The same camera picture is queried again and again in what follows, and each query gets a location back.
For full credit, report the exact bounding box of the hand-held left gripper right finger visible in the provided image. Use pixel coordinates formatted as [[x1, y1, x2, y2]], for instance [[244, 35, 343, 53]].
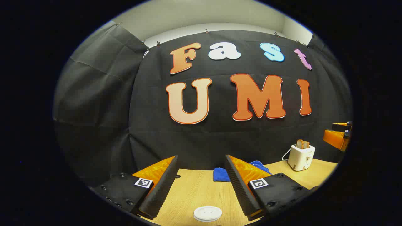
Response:
[[224, 154, 319, 222]]

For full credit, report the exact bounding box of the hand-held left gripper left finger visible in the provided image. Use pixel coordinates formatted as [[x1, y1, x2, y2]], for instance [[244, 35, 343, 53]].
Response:
[[90, 155, 180, 220]]

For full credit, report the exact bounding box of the white teacup lid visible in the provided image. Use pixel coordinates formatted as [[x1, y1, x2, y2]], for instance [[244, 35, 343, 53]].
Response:
[[193, 206, 222, 223]]

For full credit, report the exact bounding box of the blue towel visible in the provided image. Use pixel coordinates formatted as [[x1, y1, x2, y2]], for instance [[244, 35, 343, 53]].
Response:
[[213, 161, 273, 182]]

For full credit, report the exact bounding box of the white toaster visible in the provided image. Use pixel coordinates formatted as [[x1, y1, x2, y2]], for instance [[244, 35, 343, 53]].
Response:
[[288, 144, 316, 171]]

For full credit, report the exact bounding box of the black backdrop cloth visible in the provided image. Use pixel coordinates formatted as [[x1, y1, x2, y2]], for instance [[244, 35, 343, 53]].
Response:
[[53, 21, 353, 189]]

